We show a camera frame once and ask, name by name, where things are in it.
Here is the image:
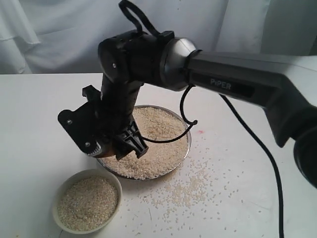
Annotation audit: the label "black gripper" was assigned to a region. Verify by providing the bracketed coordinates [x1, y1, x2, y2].
[82, 85, 148, 160]

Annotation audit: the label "brown wooden cup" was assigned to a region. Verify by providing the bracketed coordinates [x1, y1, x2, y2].
[95, 146, 115, 158]

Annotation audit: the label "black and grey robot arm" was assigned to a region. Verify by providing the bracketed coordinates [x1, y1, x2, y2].
[80, 31, 317, 185]

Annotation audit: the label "round steel rice tray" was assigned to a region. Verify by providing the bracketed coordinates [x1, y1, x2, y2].
[98, 105, 191, 180]

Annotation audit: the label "white ceramic rice bowl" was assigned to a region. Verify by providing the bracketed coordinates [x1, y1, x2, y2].
[52, 169, 122, 235]

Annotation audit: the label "spilled rice grains on table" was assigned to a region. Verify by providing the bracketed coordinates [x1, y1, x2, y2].
[120, 145, 279, 238]

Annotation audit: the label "white fabric backdrop curtain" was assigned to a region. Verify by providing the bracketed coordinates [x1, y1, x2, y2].
[0, 0, 317, 74]

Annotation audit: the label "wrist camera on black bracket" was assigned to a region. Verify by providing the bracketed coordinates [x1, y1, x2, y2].
[57, 100, 105, 157]

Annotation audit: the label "black cable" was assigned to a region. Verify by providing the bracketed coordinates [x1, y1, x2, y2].
[118, 0, 284, 238]

